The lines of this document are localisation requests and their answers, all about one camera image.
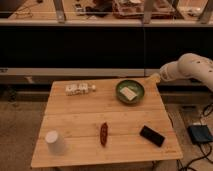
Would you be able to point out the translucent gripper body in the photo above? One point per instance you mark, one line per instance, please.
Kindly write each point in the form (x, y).
(154, 77)

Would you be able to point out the red chili pepper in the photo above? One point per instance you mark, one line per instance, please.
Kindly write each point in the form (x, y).
(103, 134)

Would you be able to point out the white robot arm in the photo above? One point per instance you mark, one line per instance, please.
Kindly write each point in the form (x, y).
(189, 65)

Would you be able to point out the white sponge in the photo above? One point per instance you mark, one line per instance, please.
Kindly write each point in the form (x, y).
(128, 93)

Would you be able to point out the green bowl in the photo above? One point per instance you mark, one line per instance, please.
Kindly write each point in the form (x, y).
(134, 86)

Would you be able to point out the wooden table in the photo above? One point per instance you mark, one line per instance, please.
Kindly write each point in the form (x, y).
(97, 128)

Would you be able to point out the black phone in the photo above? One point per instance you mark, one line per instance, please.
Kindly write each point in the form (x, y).
(152, 136)

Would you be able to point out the blue box on floor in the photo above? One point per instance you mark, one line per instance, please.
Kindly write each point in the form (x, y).
(200, 134)

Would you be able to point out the cluttered tray on shelf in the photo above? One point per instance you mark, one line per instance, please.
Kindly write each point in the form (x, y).
(135, 8)

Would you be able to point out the plastic bottle with label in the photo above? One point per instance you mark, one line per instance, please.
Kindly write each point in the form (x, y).
(79, 88)

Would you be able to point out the dark object on shelf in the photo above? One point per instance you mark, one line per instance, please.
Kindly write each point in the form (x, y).
(99, 10)

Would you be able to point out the white paper cup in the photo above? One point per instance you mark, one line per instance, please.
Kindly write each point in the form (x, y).
(55, 143)

